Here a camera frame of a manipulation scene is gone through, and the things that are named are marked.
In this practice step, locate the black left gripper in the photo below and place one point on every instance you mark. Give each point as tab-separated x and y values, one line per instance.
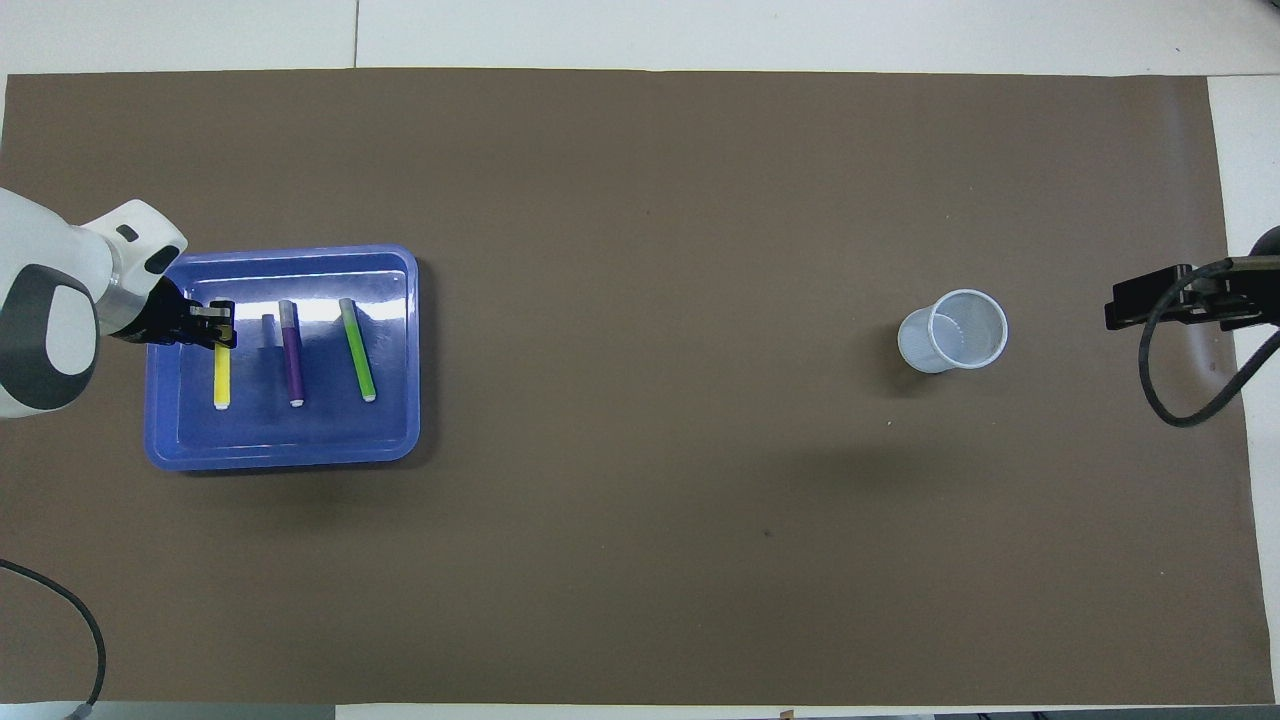
160	320

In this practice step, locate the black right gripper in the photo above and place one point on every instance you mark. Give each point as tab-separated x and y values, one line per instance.
1270	300

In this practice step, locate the yellow pen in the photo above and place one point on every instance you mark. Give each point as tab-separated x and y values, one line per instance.
222	380

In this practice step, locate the purple pen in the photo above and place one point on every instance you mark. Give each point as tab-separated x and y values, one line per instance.
292	360

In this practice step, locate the green pen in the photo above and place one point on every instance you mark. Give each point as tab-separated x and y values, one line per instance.
358	350

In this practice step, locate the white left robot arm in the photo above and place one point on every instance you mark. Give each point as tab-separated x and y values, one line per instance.
40	290

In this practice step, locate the blue plastic tray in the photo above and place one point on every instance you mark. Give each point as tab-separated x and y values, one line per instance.
330	440

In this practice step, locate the translucent plastic cup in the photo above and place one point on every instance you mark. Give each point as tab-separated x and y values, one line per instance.
950	335

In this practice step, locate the brown table mat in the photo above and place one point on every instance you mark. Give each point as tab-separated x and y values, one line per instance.
640	500

